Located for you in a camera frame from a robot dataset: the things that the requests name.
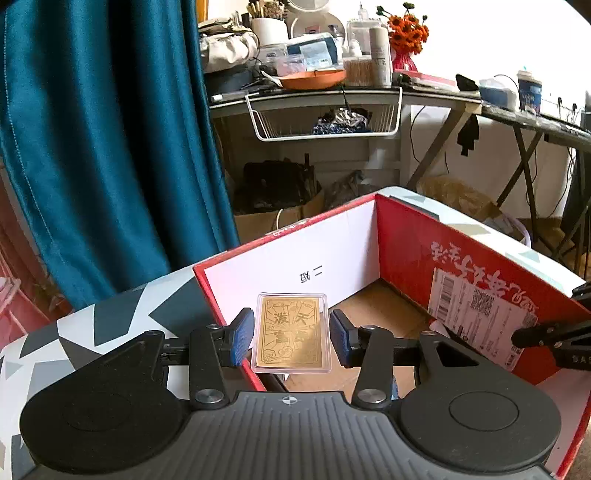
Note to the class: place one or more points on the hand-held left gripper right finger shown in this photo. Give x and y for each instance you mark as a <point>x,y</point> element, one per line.
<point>344,339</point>

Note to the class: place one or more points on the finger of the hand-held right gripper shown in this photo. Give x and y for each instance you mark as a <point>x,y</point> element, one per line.
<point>535,334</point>
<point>582,291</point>

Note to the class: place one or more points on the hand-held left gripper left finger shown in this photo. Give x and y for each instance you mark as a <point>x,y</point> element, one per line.
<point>242,337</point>

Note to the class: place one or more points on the gold card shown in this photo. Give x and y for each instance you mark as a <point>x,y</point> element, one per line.
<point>291,332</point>

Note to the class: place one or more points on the red cardboard box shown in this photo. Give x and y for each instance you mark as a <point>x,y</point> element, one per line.
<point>397,240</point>

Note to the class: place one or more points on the brown cardboard box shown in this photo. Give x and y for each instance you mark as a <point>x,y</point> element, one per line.
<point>258,226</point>

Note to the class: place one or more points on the geometric patterned tablecloth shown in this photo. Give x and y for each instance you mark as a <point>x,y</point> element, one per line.
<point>115,318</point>

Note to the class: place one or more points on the grey crumpled bag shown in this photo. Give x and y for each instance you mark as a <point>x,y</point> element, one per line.
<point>346,189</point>

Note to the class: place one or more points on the black folding table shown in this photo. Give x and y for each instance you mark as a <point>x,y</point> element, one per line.
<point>545,124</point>

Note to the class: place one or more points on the black hanging cloth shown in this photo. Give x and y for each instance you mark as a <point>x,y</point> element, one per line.
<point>468,136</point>

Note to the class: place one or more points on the blue paper cup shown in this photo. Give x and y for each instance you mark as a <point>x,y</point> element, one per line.
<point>529,92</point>

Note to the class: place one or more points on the blue tissue box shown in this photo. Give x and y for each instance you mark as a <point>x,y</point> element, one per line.
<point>497,94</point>

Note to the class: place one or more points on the dark crumpled packet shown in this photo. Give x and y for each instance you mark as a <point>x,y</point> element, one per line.
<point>341,122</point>

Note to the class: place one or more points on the printed room scene backdrop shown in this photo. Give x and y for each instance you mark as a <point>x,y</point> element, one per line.
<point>18,295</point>

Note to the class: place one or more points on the black pouch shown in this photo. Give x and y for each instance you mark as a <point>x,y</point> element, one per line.
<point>467,82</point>

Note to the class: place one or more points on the blue curtain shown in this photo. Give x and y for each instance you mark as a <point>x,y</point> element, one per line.
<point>106,138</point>

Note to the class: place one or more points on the grey dressing desk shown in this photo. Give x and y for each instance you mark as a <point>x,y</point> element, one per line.
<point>429,99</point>

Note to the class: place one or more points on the dark round container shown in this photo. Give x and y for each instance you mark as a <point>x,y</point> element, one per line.
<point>231,83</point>

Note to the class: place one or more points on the orange bowl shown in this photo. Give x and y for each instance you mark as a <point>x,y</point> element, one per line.
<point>311,79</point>

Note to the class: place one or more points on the cotton swab box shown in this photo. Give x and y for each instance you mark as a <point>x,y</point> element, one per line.
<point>358,73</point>

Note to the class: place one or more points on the clear plastic jar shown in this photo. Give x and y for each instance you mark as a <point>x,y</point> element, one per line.
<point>291,65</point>

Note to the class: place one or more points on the red vase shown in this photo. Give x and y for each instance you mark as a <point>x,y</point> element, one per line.
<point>404,61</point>

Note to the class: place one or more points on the white bottle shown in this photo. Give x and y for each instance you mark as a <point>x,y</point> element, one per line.
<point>380,55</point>

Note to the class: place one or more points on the blue white packet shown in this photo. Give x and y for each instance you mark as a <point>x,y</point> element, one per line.
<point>314,50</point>

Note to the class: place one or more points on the clear acrylic organizer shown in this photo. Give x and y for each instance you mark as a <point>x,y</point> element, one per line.
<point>360,37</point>

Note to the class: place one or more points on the white brush holder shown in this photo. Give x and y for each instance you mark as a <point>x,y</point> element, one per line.
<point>268,31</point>

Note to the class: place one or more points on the orange flower bunch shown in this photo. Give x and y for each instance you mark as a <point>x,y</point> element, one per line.
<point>408,30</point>

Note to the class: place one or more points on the round white mirror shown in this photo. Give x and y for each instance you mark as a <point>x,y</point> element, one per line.
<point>314,18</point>

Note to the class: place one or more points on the bunch of makeup brushes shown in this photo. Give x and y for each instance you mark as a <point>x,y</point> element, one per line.
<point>265,9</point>

